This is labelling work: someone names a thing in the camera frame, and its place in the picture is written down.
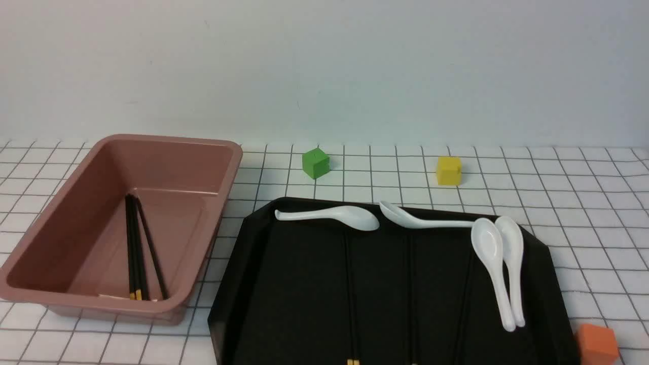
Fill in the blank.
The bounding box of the pink plastic bin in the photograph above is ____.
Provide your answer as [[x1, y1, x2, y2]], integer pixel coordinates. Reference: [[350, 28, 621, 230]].
[[2, 134, 243, 325]]

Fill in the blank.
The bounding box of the black gold band chopstick tray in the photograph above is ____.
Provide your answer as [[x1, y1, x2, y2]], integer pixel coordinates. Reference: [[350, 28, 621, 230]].
[[343, 234, 355, 364]]

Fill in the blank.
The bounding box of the white spoon top middle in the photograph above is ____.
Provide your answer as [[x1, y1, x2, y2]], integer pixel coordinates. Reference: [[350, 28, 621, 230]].
[[379, 201, 474, 229]]

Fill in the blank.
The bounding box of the yellow cube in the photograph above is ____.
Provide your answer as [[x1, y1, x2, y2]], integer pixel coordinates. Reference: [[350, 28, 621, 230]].
[[436, 156, 462, 186]]

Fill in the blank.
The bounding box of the white spoon upright right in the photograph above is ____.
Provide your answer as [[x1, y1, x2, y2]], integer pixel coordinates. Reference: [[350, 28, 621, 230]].
[[494, 216, 525, 327]]

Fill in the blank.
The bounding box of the white spoon upright left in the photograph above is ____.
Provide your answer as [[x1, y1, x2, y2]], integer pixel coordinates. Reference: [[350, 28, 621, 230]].
[[471, 218, 517, 332]]

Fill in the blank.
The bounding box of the black chopstick tray right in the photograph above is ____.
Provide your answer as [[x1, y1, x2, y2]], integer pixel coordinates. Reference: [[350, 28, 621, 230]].
[[453, 252, 475, 364]]

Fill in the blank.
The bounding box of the orange cube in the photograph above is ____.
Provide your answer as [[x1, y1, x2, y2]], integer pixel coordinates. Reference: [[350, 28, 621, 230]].
[[575, 323, 620, 364]]

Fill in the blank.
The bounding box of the black chopstick tray middle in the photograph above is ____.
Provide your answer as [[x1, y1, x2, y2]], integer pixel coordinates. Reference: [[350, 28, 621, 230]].
[[406, 234, 419, 364]]

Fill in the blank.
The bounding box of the plain black chopstick bin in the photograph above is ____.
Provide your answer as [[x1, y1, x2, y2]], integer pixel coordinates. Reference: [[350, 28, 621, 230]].
[[133, 196, 169, 300]]

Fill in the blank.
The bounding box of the white spoon upright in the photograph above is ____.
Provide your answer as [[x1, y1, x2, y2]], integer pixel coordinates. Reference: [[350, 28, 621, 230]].
[[494, 216, 525, 327], [471, 218, 517, 332]]

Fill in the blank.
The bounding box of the black octagonal tray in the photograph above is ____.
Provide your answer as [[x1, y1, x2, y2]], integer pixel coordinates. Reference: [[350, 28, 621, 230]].
[[208, 197, 581, 364]]

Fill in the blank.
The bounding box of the green cube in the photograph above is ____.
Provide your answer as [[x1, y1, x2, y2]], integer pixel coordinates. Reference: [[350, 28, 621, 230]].
[[302, 148, 331, 179]]

